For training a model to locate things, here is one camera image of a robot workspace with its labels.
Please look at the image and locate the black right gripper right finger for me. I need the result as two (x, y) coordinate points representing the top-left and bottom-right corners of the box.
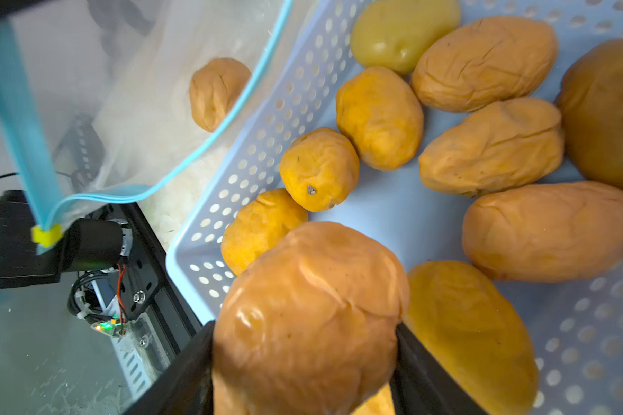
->
(389, 324), (486, 415)

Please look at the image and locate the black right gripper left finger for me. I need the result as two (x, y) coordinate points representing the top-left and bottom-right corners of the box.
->
(126, 321), (216, 415)

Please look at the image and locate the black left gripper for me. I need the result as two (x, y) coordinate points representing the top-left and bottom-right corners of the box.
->
(0, 190), (133, 290)

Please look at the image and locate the orange potato tall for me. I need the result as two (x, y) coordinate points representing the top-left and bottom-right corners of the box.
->
(212, 221), (409, 414)

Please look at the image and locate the light blue perforated plastic basket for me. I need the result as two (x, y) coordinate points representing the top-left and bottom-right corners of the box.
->
(166, 1), (623, 414)

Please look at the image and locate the clear blue zipper bag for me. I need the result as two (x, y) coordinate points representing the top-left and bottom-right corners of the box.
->
(0, 0), (323, 307)

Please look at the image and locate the wrinkled orange potato top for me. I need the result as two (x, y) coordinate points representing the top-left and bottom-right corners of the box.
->
(189, 58), (252, 132)

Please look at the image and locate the orange potato lower right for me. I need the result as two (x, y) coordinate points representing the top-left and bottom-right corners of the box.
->
(404, 260), (538, 414)

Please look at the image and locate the orange potato left lower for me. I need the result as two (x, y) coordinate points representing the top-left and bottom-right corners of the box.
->
(221, 188), (309, 276)

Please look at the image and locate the reddish potato lower centre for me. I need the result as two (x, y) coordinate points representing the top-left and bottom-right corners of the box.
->
(462, 181), (623, 283)

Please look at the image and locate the orange potato left upper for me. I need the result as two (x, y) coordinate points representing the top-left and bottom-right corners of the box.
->
(280, 127), (360, 213)

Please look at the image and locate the orange potato centre right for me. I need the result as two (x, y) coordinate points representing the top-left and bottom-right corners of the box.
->
(418, 97), (564, 197)

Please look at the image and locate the orange potato centre small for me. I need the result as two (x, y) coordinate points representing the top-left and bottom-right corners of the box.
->
(336, 67), (424, 171)

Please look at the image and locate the reddish orange potato right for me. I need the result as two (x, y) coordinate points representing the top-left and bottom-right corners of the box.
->
(411, 16), (558, 112)

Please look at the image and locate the brown potato right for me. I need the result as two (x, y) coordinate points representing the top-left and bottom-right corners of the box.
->
(556, 39), (623, 190)

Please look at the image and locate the yellow-green potato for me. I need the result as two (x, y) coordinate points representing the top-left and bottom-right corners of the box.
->
(351, 0), (461, 76)

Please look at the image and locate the black base frame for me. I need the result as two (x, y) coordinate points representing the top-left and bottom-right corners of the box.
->
(66, 203), (202, 363)

